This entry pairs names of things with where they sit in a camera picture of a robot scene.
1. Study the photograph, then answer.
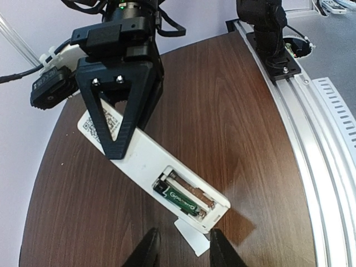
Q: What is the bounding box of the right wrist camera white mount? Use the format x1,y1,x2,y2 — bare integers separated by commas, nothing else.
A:
30,44,86,110

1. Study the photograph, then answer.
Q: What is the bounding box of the white remote control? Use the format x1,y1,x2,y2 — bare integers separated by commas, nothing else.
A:
77,104,231,233

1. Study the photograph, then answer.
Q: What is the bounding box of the white battery cover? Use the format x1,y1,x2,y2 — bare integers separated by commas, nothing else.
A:
174,219,210,257

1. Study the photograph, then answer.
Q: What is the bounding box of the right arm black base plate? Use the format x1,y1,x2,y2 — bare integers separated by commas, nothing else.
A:
246,32,301,82

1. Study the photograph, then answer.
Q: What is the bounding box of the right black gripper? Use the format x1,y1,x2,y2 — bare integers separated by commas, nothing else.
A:
70,16,164,160

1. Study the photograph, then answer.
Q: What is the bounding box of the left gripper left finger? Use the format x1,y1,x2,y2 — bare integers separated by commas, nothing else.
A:
122,228,161,267

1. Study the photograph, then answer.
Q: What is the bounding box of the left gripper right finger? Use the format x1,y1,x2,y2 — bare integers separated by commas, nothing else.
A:
210,228,246,267

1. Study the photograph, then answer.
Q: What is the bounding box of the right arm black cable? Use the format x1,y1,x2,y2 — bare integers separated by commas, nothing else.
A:
0,38,72,84

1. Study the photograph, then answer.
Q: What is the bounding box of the front aluminium rail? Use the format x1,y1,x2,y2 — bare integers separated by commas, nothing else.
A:
232,19,356,267

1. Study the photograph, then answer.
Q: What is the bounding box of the green black AAA battery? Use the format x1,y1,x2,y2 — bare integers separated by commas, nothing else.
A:
153,180,206,217

